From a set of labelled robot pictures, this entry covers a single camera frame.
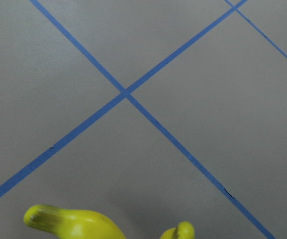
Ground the deep yellow banana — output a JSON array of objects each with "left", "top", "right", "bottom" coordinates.
[{"left": 160, "top": 221, "right": 195, "bottom": 239}]

